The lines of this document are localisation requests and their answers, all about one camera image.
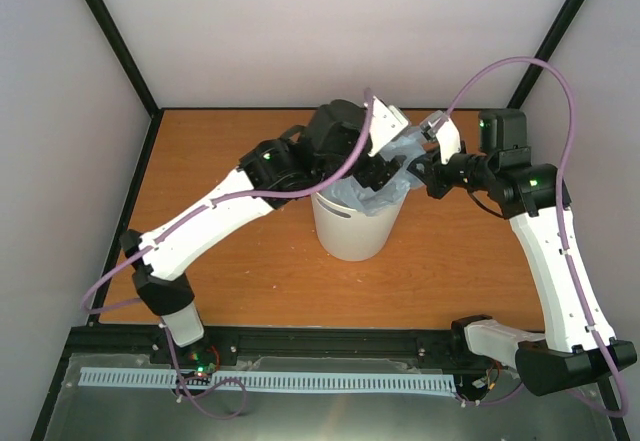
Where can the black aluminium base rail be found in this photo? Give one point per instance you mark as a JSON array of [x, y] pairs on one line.
[[426, 349]]

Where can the black frame post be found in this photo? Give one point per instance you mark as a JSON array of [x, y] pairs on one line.
[[114, 38], [552, 39]]

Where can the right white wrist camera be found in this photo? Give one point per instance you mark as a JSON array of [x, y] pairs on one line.
[[439, 128]]

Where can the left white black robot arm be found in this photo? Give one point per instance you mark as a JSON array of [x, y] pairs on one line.
[[265, 179]]

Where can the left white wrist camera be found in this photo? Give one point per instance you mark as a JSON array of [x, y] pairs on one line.
[[387, 123]]

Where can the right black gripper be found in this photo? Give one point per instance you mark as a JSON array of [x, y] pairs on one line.
[[436, 186]]

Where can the green lit circuit board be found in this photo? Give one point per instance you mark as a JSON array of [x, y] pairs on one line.
[[202, 367]]

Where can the right black frame post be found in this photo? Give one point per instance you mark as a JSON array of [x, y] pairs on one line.
[[552, 39]]

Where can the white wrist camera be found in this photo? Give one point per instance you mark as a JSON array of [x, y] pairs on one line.
[[387, 123], [439, 128]]

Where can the grey metal base plate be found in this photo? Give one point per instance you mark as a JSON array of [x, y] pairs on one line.
[[473, 413]]

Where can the left black frame post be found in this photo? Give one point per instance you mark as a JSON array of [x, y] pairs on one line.
[[114, 38]]

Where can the white plastic trash bin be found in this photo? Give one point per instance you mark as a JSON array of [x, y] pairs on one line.
[[354, 223]]

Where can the light blue slotted cable duct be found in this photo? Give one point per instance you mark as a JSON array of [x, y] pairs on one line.
[[273, 382]]

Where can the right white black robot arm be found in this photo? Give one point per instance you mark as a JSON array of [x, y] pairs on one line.
[[578, 346]]

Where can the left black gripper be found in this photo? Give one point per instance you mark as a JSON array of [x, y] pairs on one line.
[[380, 172]]

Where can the translucent blue trash bag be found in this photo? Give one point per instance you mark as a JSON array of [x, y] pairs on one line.
[[395, 181]]

